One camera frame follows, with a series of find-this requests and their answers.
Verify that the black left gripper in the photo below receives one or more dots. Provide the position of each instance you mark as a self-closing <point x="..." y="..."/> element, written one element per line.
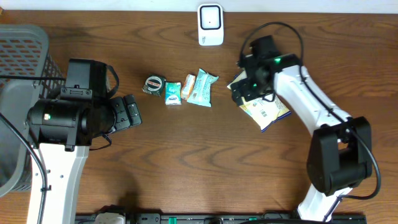
<point x="123" y="112"/>

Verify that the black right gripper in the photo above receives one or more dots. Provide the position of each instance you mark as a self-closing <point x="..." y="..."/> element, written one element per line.
<point x="245" y="91"/>

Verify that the yellow snack bag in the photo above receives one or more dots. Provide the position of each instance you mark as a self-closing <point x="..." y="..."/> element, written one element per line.
<point x="265" y="113"/>

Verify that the round green tape measure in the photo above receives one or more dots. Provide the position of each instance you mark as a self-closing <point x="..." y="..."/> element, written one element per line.
<point x="154" y="85"/>

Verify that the small teal tissue pack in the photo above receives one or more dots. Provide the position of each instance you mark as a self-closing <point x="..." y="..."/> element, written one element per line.
<point x="172" y="93"/>

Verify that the teal snack packet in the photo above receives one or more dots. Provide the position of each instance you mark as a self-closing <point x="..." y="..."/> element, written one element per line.
<point x="200" y="94"/>

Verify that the orange snack packet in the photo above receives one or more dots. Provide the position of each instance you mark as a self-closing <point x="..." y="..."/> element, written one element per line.
<point x="188" y="86"/>

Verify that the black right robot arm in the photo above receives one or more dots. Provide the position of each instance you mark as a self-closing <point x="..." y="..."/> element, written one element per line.
<point x="339" y="156"/>

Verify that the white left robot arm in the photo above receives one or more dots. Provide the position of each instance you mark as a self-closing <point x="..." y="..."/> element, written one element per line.
<point x="64" y="127"/>

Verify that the white barcode scanner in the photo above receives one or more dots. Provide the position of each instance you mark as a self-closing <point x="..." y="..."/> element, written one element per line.
<point x="210" y="24"/>

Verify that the grey plastic basket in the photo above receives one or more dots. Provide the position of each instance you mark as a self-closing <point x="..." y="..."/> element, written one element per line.
<point x="28" y="74"/>

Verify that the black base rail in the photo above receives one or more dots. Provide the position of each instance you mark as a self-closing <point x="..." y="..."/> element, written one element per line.
<point x="271" y="217"/>

